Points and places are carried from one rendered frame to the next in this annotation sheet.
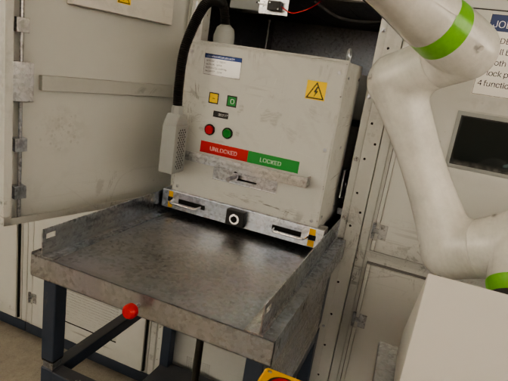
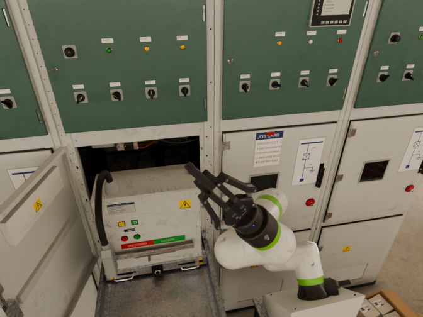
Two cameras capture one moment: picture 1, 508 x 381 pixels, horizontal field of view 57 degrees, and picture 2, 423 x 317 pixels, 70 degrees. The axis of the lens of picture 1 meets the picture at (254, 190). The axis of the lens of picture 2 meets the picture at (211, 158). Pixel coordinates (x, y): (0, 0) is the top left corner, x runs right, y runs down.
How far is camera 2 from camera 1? 1.01 m
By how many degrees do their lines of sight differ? 34
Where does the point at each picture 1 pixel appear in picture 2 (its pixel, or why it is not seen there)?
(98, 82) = (45, 260)
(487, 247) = (293, 265)
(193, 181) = (123, 263)
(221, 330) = not seen: outside the picture
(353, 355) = (223, 277)
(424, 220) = not seen: hidden behind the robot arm
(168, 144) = (109, 265)
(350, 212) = (206, 228)
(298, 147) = (182, 229)
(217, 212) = (144, 270)
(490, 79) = (260, 160)
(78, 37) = (23, 252)
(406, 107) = not seen: hidden behind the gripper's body
